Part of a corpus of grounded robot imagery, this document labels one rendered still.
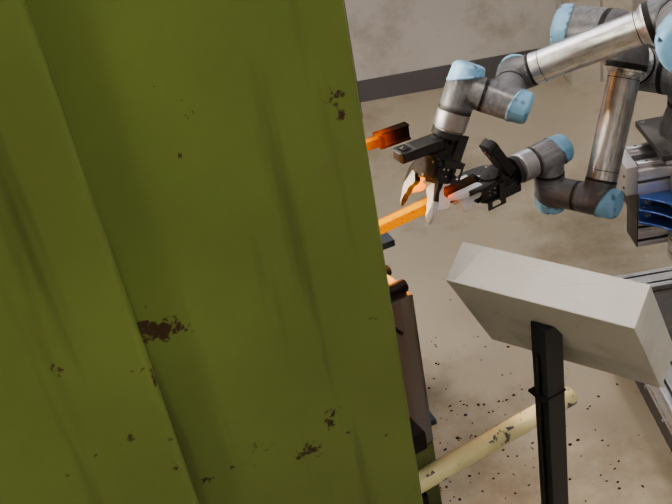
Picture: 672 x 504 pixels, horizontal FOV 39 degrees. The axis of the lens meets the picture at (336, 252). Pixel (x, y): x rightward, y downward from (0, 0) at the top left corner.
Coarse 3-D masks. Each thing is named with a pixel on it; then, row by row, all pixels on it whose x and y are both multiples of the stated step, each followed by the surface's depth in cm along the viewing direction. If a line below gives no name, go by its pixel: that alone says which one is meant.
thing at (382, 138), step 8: (384, 128) 255; (392, 128) 255; (400, 128) 254; (408, 128) 256; (376, 136) 254; (384, 136) 254; (392, 136) 255; (400, 136) 256; (408, 136) 257; (368, 144) 253; (376, 144) 254; (384, 144) 254; (392, 144) 256
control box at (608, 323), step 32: (480, 256) 168; (512, 256) 165; (480, 288) 165; (512, 288) 162; (544, 288) 160; (576, 288) 157; (608, 288) 155; (640, 288) 152; (480, 320) 182; (512, 320) 173; (544, 320) 165; (576, 320) 158; (608, 320) 152; (640, 320) 152; (576, 352) 174; (608, 352) 166; (640, 352) 159
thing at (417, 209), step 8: (464, 184) 222; (448, 192) 221; (424, 200) 220; (456, 200) 223; (408, 208) 219; (416, 208) 218; (424, 208) 219; (392, 216) 217; (400, 216) 216; (408, 216) 217; (416, 216) 219; (384, 224) 215; (392, 224) 216; (400, 224) 217; (384, 232) 216
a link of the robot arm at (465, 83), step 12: (456, 60) 210; (456, 72) 208; (468, 72) 206; (480, 72) 207; (456, 84) 208; (468, 84) 207; (480, 84) 207; (444, 96) 210; (456, 96) 208; (468, 96) 208; (480, 96) 207; (444, 108) 210; (456, 108) 209; (468, 108) 210
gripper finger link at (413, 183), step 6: (414, 174) 219; (408, 180) 221; (414, 180) 219; (420, 180) 221; (408, 186) 221; (414, 186) 221; (420, 186) 223; (402, 192) 222; (408, 192) 221; (414, 192) 224; (402, 198) 222; (402, 204) 224
